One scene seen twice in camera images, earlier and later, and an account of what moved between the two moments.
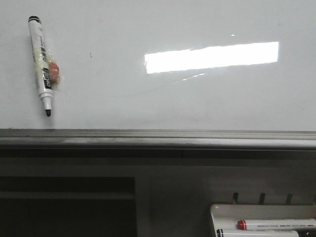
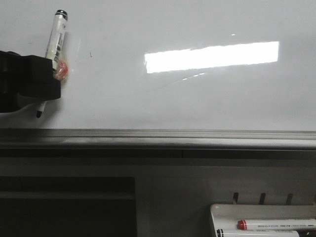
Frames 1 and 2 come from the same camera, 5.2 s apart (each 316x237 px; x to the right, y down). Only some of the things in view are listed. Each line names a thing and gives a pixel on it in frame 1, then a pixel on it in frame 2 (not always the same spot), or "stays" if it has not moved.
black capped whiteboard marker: [246, 233] stays
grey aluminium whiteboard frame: [157, 143] stays
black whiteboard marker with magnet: [47, 68] → [54, 51]
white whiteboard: [223, 65] stays
